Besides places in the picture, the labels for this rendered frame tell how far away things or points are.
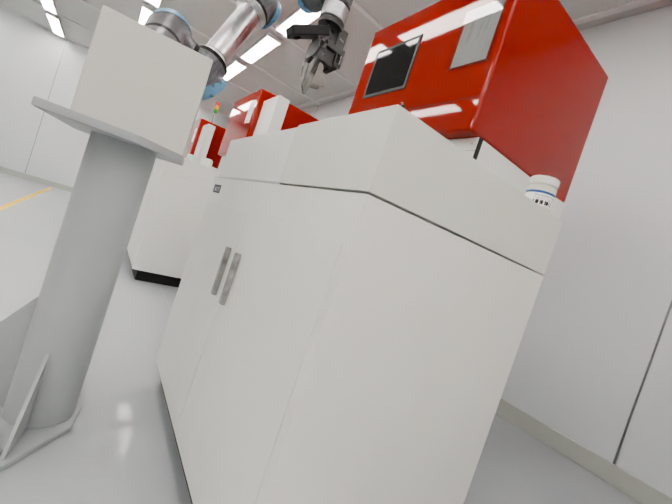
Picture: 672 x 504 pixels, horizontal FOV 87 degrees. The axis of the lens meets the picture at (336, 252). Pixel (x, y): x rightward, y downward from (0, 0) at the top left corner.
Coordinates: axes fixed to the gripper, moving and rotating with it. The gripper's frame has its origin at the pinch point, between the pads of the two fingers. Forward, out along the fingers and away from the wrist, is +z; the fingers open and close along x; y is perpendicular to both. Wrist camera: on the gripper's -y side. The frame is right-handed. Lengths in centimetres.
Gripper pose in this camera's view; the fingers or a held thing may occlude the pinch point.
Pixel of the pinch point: (302, 87)
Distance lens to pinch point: 108.9
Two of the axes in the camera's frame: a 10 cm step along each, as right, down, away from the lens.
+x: -5.4, -2.0, 8.2
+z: -3.2, 9.5, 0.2
